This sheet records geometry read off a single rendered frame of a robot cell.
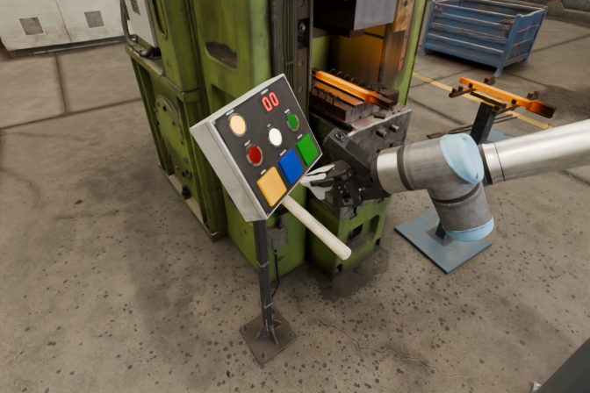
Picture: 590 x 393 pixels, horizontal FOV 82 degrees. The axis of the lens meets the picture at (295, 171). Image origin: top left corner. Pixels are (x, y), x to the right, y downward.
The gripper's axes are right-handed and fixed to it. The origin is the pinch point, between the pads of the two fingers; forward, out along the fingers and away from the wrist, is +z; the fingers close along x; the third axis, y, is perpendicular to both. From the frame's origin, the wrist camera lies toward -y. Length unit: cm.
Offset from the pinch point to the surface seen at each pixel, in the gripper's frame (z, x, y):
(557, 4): -80, 851, 144
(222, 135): 10.9, -5.6, -17.5
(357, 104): 10, 61, 3
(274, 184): 10.2, 0.5, 0.4
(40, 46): 516, 217, -187
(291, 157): 10.2, 11.3, -1.6
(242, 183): 11.9, -6.9, -5.1
